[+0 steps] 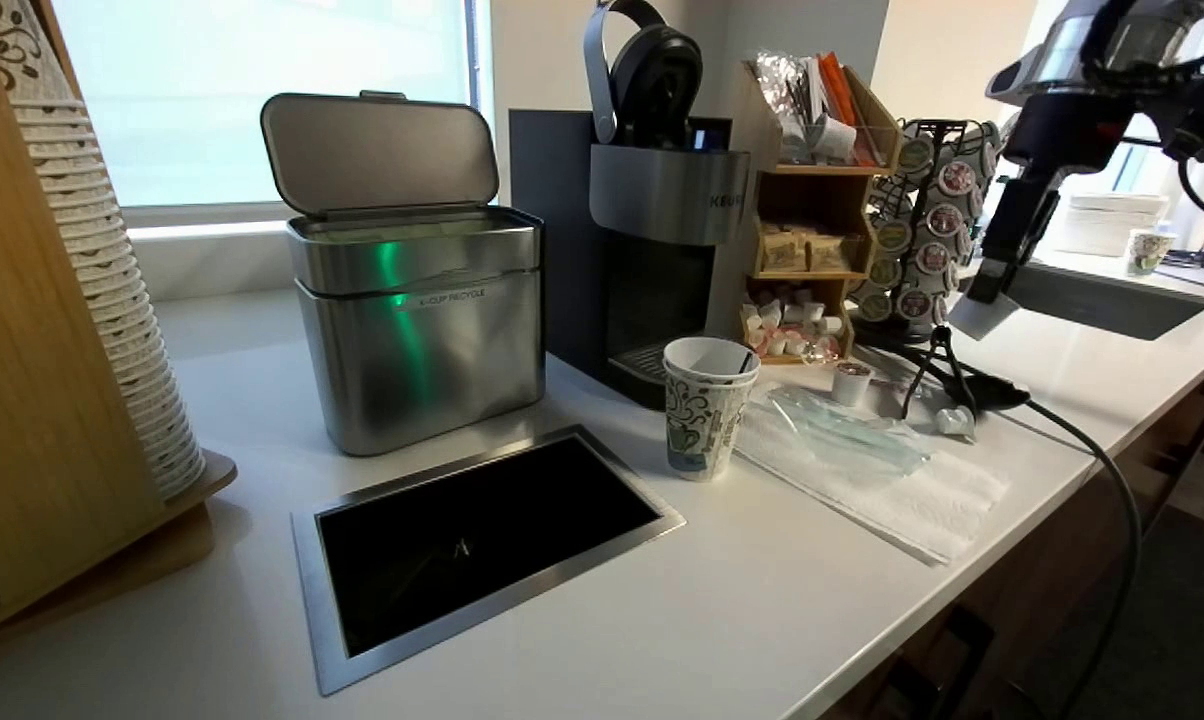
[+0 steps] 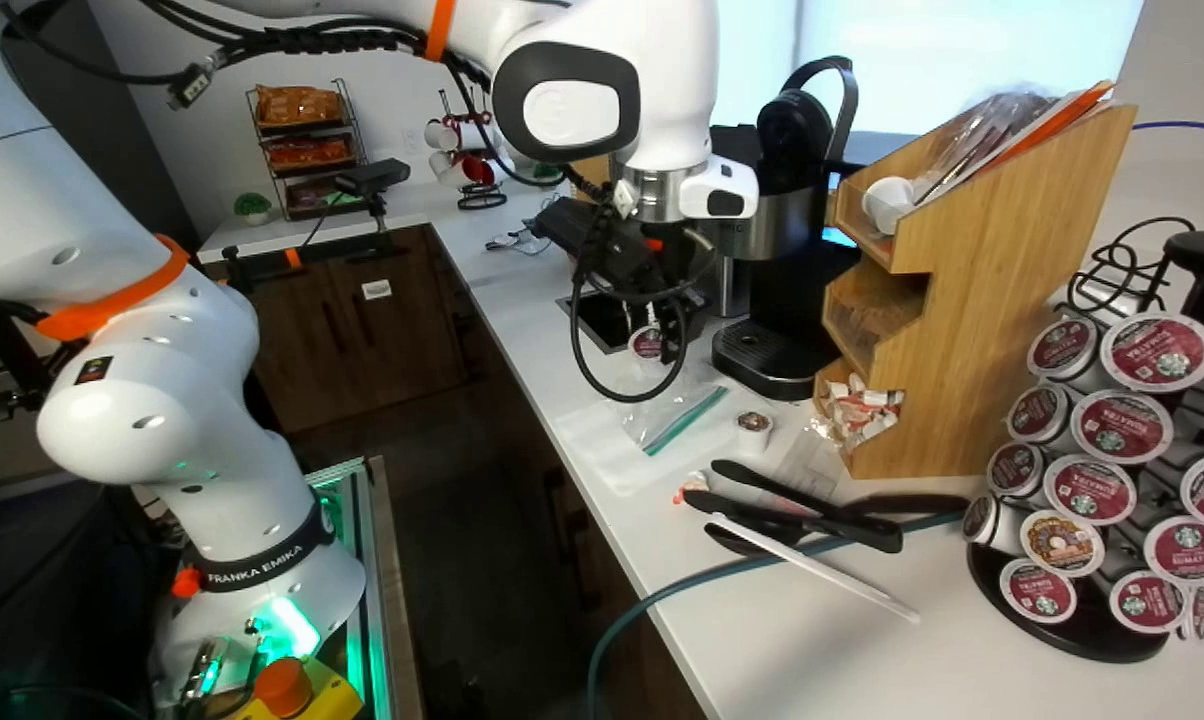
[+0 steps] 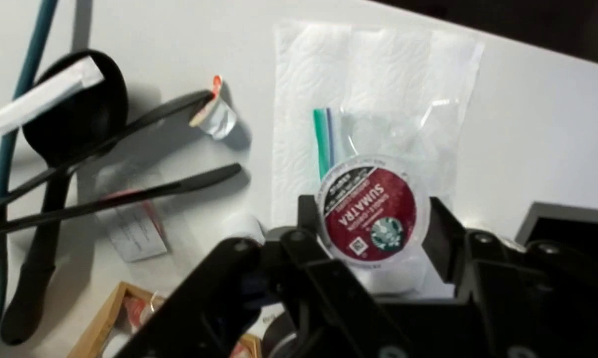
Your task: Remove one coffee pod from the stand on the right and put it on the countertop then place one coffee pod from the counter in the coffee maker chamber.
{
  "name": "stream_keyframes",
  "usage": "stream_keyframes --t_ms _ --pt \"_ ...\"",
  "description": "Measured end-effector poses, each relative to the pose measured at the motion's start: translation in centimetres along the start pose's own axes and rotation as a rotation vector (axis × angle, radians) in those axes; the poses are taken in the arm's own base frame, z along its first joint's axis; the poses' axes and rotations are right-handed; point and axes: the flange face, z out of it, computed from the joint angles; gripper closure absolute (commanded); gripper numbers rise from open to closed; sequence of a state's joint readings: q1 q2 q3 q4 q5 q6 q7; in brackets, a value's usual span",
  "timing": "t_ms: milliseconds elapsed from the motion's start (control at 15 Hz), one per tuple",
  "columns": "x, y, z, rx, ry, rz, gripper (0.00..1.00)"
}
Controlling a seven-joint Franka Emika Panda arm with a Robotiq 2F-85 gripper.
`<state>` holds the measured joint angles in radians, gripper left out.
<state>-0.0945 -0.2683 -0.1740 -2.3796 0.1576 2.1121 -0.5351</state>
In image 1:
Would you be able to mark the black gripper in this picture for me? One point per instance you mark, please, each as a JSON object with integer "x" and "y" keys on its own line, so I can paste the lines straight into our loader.
{"x": 1061, "y": 132}

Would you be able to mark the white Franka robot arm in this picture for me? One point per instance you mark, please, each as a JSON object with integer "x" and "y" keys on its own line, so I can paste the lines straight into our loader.
{"x": 1067, "y": 52}

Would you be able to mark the dark counter sink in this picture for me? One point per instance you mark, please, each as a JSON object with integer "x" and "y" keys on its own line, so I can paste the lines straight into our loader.
{"x": 1107, "y": 307}

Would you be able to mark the black coffee maker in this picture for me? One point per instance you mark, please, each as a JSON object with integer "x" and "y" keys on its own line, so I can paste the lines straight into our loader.
{"x": 654, "y": 201}

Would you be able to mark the wooden counter cabinet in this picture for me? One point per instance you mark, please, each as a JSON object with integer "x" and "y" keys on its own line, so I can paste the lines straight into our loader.
{"x": 1002, "y": 624}

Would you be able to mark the steel rimmed counter chute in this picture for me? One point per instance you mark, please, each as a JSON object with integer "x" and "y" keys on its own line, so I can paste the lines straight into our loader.
{"x": 483, "y": 545}

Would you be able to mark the white dish stack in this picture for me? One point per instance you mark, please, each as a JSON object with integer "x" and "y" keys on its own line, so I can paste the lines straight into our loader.
{"x": 1122, "y": 225}

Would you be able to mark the small patterned cup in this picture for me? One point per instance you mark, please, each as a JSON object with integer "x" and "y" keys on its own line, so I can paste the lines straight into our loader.
{"x": 1151, "y": 251}

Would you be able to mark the black tongs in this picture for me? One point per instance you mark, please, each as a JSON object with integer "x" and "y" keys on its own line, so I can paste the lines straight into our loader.
{"x": 982, "y": 380}

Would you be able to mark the black flat rod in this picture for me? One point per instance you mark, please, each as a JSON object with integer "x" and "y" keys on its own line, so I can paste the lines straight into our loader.
{"x": 920, "y": 372}

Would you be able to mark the white creamer tub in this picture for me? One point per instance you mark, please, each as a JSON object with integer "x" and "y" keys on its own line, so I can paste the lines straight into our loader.
{"x": 833, "y": 140}

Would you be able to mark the brown sugar packets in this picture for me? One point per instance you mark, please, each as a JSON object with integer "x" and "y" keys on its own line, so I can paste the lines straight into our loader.
{"x": 802, "y": 251}

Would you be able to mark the orange packet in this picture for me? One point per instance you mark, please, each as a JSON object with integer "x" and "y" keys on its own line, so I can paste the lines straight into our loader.
{"x": 833, "y": 85}

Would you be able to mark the pile of creamer cups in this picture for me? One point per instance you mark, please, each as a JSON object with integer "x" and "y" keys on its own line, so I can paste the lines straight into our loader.
{"x": 785, "y": 324}

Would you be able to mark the clear plastic sheet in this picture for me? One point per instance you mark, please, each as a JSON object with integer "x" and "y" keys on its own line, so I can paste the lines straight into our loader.
{"x": 946, "y": 494}

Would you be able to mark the teal strip zip bag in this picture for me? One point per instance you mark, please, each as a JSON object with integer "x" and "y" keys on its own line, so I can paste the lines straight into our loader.
{"x": 845, "y": 440}

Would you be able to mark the bundle of tea packets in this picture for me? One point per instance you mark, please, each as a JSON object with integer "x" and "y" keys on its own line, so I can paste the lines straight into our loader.
{"x": 785, "y": 107}

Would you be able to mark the wooden condiment organizer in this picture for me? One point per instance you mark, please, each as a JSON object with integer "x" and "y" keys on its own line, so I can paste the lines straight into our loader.
{"x": 734, "y": 201}

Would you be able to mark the patterned paper cup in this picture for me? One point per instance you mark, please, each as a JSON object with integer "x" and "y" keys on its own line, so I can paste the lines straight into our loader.
{"x": 707, "y": 413}

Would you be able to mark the stainless steel bin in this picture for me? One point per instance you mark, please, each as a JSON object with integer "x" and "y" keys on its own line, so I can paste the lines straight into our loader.
{"x": 414, "y": 344}

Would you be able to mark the bright window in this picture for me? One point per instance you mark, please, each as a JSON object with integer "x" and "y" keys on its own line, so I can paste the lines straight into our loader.
{"x": 255, "y": 93}

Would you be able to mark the stack of paper cups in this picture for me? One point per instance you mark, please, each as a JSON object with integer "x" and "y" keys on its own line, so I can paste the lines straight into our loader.
{"x": 105, "y": 266}

